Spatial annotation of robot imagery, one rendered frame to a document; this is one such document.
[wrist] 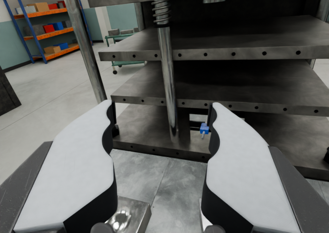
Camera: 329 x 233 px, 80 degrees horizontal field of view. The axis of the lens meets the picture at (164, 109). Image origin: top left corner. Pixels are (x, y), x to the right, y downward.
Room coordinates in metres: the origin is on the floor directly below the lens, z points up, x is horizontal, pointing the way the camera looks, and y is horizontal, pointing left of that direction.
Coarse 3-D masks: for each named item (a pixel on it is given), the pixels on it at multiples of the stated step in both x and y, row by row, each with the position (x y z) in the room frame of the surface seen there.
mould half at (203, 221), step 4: (200, 200) 0.41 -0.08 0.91; (200, 204) 0.39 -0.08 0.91; (200, 208) 0.38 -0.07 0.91; (200, 212) 0.38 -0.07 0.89; (200, 216) 0.38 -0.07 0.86; (200, 220) 0.39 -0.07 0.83; (204, 220) 0.34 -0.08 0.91; (204, 224) 0.33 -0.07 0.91; (208, 224) 0.33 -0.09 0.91; (204, 228) 0.32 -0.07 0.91
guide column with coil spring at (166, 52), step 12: (156, 0) 0.87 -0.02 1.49; (156, 12) 0.88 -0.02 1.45; (168, 36) 0.87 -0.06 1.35; (168, 48) 0.86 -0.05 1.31; (168, 60) 0.86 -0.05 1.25; (168, 72) 0.86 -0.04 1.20; (168, 84) 0.86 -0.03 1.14; (168, 96) 0.87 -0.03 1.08; (168, 108) 0.87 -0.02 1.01; (168, 120) 0.89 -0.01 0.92
